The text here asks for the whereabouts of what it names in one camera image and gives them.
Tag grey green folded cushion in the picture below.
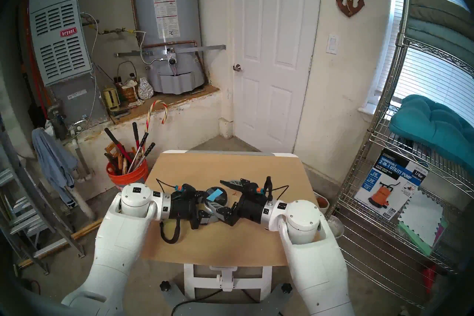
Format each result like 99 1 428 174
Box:
404 17 474 68

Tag flexible metal conduit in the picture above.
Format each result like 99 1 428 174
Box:
74 12 100 132

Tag small round cup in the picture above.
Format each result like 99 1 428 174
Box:
314 192 329 214

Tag white window blinds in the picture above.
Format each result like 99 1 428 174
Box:
374 0 474 116

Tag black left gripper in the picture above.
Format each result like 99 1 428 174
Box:
170 190 220 229

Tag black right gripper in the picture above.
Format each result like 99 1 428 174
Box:
206 179 268 225

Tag wooden saw handle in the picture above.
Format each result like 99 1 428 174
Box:
104 142 121 175

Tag wooden pole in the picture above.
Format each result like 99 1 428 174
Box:
17 217 104 268

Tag wicker basket with handle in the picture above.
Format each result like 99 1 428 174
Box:
117 61 138 103

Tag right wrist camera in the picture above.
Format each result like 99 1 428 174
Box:
243 183 267 198

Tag aluminium ladder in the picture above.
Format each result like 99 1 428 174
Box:
0 112 86 275

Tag pale round bowl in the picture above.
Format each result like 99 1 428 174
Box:
328 215 345 240

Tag olive folded cushion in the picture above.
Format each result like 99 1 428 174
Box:
411 0 474 29

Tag orange plastic bucket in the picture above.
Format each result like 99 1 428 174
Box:
106 162 149 190

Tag white window sill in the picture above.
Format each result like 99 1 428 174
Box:
358 102 382 122

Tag white panel door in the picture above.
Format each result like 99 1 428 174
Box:
233 0 324 154

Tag wooden platform board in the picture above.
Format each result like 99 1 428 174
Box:
109 85 220 125

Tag long red black tool handle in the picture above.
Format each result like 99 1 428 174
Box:
104 128 133 164

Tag utility pump box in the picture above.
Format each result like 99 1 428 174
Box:
354 149 429 221

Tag straight metal heater strap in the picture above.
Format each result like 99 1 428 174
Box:
114 45 226 58

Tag white zigzag edged sheet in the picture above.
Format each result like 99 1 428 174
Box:
398 189 444 242

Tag teal tufted cushion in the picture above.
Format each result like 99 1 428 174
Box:
389 94 474 175

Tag brass gas pipe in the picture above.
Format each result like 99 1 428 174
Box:
89 26 140 36

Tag black jar lid blue tape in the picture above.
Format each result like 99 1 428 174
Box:
206 187 228 206

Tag grey Bryant furnace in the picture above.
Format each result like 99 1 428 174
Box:
29 0 108 123

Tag wooden top work table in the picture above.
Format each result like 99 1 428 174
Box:
141 152 323 267
160 150 300 316

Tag striped candy cane decoration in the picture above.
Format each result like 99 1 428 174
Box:
139 100 169 156

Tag green foam sheet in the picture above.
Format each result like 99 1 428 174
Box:
398 221 448 257

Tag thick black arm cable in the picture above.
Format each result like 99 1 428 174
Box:
160 219 181 245

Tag small red object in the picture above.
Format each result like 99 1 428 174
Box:
420 265 437 293

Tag white PVC pipe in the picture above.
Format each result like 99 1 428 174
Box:
69 139 97 219

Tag yellow kettle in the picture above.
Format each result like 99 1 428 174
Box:
102 86 121 112

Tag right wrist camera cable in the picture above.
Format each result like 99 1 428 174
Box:
265 176 290 202

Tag crumpled foil bundle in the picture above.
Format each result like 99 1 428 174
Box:
137 77 154 100

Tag blue hanging towel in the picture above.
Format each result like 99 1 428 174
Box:
31 128 78 206

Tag chrome wire shelf rack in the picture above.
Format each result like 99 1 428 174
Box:
335 0 474 310

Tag black grip metal tool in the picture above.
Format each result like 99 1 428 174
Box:
135 142 156 171
128 132 149 171

